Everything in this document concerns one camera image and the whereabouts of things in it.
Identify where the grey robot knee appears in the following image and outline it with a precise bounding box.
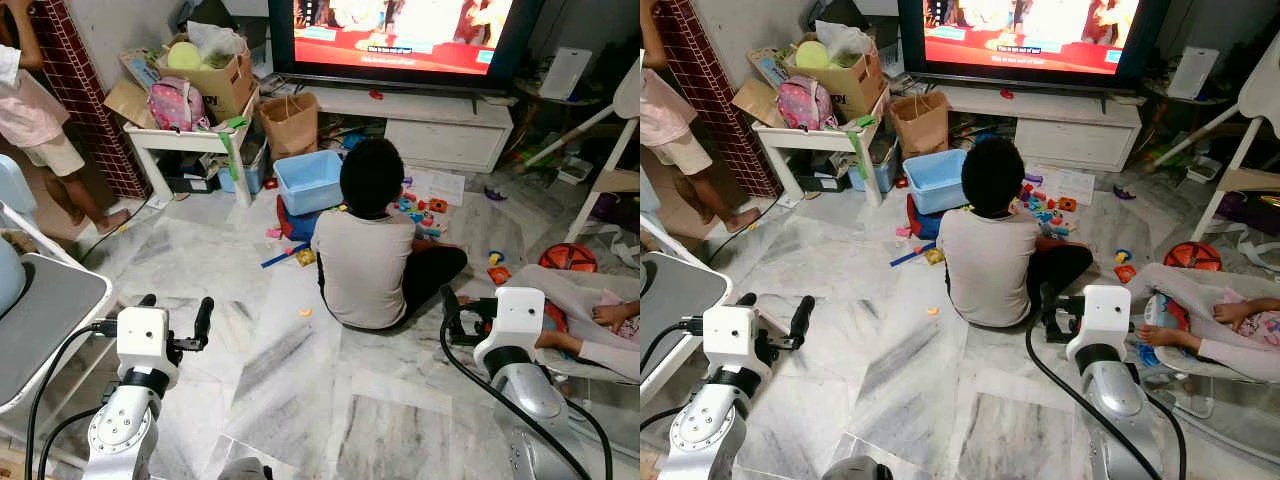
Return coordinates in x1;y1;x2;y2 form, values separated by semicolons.
821;454;894;480
217;457;272;480

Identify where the white router box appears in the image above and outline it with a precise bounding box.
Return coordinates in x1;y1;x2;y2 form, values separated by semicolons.
539;46;594;102
1166;45;1220;100

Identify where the flat cardboard piece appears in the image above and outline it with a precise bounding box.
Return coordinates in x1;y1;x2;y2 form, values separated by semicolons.
730;77;787;127
102;79;157;130

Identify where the red round toy plate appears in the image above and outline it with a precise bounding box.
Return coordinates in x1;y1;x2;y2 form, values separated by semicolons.
1162;240;1224;272
537;241;599;274

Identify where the flat screen television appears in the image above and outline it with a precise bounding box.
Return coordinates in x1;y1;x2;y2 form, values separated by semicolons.
267;0;547;97
896;0;1173;93

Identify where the white paper sheet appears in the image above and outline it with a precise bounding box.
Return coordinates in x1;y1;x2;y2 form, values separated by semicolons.
1034;164;1097;207
404;167;467;207

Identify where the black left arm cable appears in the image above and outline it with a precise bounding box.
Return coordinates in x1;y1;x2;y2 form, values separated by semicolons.
640;316;706;373
24;318;121;480

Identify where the brown paper bag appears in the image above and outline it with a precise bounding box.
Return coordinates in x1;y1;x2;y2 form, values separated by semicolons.
257;91;322;162
887;91;952;162

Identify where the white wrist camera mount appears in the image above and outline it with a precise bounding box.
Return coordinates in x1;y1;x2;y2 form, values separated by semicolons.
116;306;170;377
1064;284;1132;367
702;304;757;374
473;286;547;373

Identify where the red and blue bag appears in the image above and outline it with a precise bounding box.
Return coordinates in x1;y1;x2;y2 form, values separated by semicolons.
276;194;322;242
904;194;947;242

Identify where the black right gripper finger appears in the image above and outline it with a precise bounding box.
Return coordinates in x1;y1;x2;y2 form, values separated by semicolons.
1037;282;1060;345
439;284;464;347

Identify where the open cardboard box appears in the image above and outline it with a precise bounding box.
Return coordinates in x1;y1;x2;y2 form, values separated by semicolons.
779;38;887;124
154;38;260;123

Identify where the seated child in grey shirt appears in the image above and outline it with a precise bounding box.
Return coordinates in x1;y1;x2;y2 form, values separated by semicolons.
936;137;1094;330
311;137;469;332

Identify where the blue storage crate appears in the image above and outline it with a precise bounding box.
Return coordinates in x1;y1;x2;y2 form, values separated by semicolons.
849;139;902;194
217;139;270;195

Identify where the standing person in pink shirt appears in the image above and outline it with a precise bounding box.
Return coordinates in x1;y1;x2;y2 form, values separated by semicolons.
640;0;764;234
0;0;132;234

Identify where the white wooden chair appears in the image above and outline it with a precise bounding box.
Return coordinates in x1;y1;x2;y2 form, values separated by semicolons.
524;54;641;247
1150;58;1280;243

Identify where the white side table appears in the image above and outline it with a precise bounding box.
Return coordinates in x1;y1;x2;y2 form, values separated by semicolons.
124;84;264;209
751;86;892;209

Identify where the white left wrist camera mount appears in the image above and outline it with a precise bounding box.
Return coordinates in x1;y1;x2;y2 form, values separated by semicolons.
702;304;757;374
116;306;170;377

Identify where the light blue plastic bin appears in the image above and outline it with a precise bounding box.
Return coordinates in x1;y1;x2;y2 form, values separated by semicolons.
272;149;347;217
902;147;970;215

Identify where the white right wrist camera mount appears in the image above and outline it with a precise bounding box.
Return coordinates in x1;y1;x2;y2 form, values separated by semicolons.
1064;284;1132;367
473;286;547;373

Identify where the white television cabinet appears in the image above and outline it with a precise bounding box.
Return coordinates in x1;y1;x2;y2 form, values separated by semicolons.
932;84;1144;172
298;84;517;174

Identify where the blue toy stick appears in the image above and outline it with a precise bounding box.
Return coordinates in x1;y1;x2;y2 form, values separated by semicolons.
261;244;312;270
889;242;937;268

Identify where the lying child in pink trousers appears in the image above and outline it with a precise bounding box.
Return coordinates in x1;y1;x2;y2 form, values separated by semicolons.
508;264;641;380
1124;261;1280;382

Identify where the pink child backpack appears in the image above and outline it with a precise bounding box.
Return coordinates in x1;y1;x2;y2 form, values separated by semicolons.
775;76;837;132
147;76;207;134

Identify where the grey folding chair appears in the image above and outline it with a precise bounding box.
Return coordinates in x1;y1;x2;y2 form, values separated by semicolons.
0;154;114;413
640;214;734;403

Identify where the white plastic bag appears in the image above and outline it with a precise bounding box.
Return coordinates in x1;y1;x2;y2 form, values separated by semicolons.
814;19;877;67
186;21;249;67

